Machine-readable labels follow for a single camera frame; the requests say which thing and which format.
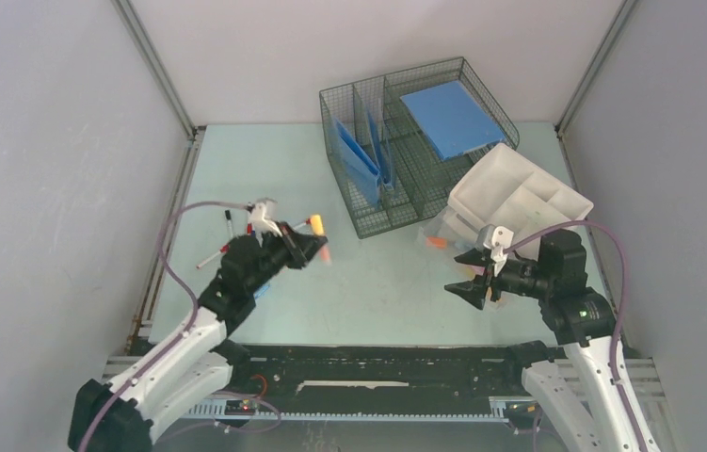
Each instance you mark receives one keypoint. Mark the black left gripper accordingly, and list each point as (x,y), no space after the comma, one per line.
(300,248)

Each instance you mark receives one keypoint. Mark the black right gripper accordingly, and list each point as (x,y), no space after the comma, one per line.
(473,291)

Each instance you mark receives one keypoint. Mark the orange highlighter with yellow cap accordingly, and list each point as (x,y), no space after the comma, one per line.
(318,228)

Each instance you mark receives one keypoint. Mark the white plastic drawer organizer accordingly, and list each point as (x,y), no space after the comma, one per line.
(506,189)

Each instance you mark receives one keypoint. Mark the blue folder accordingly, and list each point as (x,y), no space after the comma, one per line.
(359,166)
(383,153)
(452,120)

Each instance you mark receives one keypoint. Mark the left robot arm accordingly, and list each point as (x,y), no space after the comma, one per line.
(133,410)

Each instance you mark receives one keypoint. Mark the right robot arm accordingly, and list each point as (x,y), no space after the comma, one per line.
(610,418)

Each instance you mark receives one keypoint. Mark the red cap marker right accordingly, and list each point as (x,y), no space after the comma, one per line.
(304,224)

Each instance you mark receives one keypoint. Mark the red cap marker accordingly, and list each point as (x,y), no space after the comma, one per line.
(212,257)
(304,224)

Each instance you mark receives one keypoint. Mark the light blue highlighter lower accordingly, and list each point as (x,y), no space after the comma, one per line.
(261,291)

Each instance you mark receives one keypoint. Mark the red cap marker lower left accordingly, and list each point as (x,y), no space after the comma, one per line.
(212,257)

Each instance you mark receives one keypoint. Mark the black cap whiteboard marker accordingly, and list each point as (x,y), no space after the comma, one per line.
(229,223)

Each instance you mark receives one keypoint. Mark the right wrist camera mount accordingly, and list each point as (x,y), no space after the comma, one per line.
(495,239)

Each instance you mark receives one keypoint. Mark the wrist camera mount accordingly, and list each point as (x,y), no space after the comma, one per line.
(260,217)
(495,239)

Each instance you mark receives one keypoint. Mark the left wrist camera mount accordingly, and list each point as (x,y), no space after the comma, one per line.
(260,217)

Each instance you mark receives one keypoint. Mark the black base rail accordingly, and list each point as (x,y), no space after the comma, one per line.
(412,382)

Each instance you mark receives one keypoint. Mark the green wire mesh organizer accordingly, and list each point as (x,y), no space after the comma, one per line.
(422,181)

